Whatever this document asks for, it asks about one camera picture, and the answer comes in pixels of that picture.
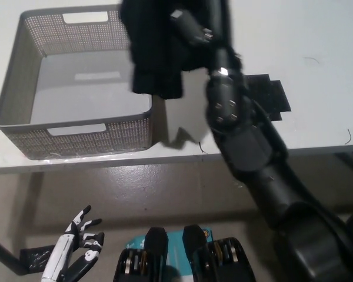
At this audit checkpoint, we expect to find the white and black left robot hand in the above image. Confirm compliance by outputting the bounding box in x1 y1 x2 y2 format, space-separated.
40 204 105 282

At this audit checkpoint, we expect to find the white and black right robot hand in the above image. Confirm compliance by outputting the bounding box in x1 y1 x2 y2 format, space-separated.
169 0 235 74

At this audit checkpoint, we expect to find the black t-shirt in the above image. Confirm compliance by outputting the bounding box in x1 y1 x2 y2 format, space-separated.
119 0 245 100

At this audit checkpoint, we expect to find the black crinkled tape patch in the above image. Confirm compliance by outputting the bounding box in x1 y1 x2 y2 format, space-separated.
19 246 56 271

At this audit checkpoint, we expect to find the black left robot body block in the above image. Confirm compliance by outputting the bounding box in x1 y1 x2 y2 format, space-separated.
113 226 171 282

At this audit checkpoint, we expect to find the black robot body block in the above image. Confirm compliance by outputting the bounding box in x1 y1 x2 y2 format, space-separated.
113 226 171 282
184 224 257 282

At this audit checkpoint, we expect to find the clear tape strip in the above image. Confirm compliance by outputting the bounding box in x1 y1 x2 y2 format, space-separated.
44 151 142 162

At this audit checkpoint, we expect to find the black stepped tape patch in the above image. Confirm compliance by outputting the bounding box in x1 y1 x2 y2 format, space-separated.
243 73 293 122

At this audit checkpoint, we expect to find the grey perforated plastic basket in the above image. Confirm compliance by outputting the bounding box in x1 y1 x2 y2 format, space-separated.
0 8 154 161

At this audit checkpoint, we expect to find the black right robot body block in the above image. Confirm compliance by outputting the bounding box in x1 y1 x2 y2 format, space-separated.
184 224 257 282

